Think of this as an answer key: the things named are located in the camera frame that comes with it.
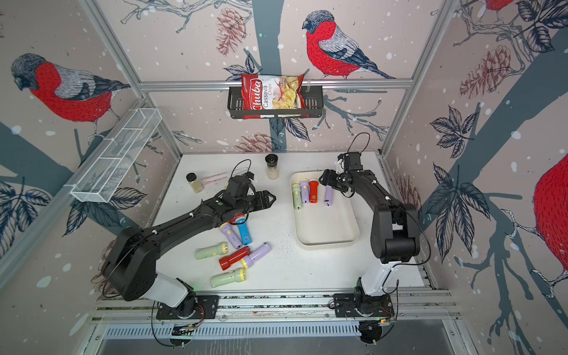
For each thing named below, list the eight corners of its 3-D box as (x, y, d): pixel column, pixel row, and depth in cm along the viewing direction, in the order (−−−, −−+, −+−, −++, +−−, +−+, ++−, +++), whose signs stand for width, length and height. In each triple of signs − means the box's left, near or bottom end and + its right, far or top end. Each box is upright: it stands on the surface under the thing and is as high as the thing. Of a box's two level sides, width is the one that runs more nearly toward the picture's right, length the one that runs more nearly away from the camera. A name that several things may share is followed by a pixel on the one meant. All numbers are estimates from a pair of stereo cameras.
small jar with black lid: (191, 193, 107) (183, 181, 99) (194, 184, 110) (187, 172, 103) (201, 193, 107) (195, 181, 99) (204, 184, 110) (198, 172, 103)
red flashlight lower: (223, 271, 83) (221, 269, 81) (219, 262, 85) (218, 260, 83) (252, 253, 87) (251, 251, 85) (248, 245, 89) (247, 243, 87)
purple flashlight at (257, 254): (248, 268, 83) (247, 266, 81) (243, 261, 85) (242, 258, 83) (272, 249, 88) (271, 247, 86) (267, 243, 90) (266, 240, 87)
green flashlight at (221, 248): (196, 261, 85) (194, 259, 83) (196, 250, 87) (194, 248, 86) (228, 253, 87) (227, 250, 85) (227, 242, 89) (226, 240, 88)
